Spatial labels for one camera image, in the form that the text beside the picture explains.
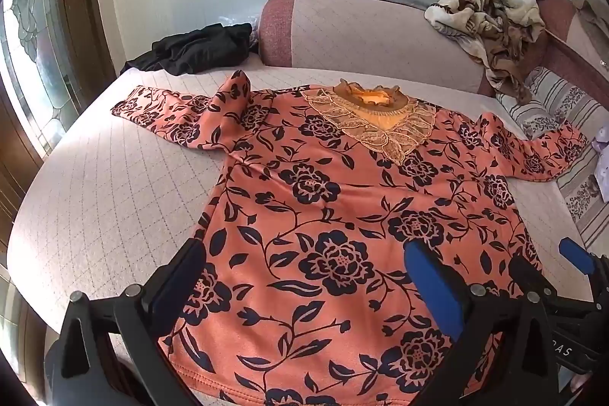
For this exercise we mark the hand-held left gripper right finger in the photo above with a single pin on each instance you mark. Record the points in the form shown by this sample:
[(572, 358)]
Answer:
[(435, 292)]

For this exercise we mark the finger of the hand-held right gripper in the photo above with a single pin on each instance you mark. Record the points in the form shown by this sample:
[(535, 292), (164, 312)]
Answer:
[(528, 273), (575, 254)]

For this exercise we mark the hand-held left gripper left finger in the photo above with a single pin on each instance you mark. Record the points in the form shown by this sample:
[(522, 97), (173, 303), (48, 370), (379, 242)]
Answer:
[(177, 287)]

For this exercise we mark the orange floral long-sleeve shirt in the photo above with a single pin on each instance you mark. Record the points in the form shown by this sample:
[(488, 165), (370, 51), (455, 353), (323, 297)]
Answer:
[(304, 196)]

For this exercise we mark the lavender cloth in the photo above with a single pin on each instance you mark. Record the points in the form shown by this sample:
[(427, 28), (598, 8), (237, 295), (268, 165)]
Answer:
[(602, 163)]

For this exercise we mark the striped floral pillow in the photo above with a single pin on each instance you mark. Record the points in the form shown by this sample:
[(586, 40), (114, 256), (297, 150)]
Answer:
[(556, 101)]

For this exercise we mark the beige garment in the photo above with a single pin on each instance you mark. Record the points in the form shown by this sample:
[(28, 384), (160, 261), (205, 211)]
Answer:
[(594, 16)]

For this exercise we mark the black cloth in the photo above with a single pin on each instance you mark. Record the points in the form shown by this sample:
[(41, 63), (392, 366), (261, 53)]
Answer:
[(200, 44)]

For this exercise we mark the beige brown floral blanket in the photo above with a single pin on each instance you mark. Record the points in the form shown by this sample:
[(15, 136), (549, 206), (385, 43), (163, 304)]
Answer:
[(480, 20)]

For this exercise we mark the pink quilted bolster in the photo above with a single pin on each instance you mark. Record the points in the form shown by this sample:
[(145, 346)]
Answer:
[(357, 35)]

